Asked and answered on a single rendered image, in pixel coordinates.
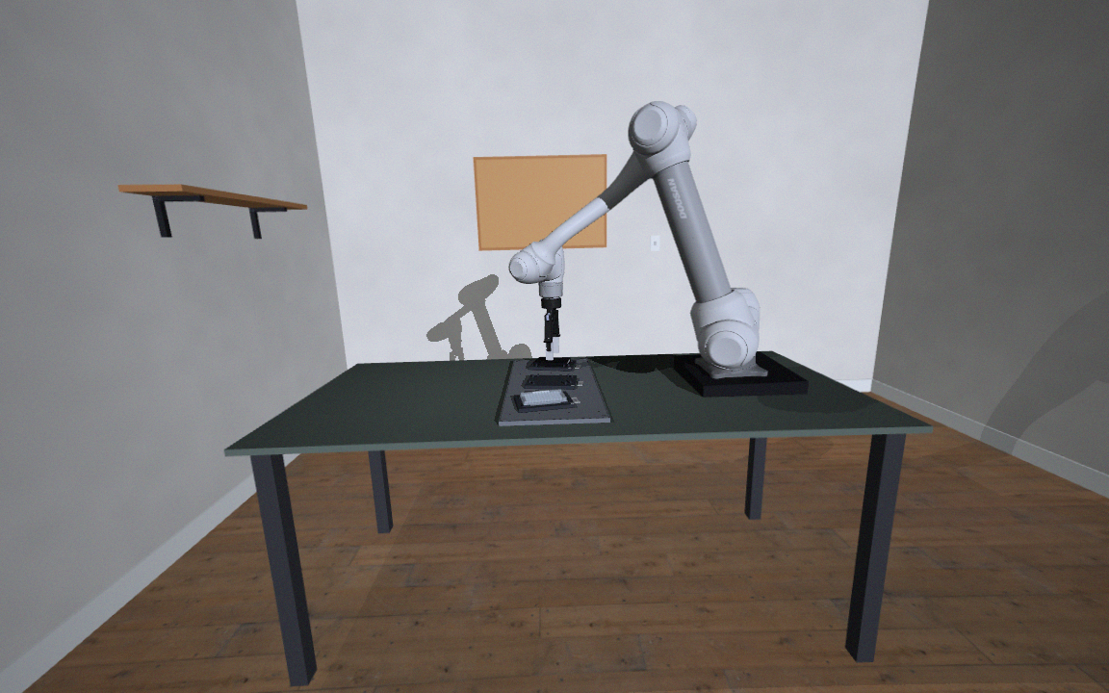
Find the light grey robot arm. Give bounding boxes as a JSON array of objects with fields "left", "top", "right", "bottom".
[{"left": 508, "top": 101, "right": 769, "bottom": 379}]

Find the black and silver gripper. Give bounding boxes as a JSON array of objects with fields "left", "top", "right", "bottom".
[{"left": 541, "top": 297, "right": 561, "bottom": 360}]

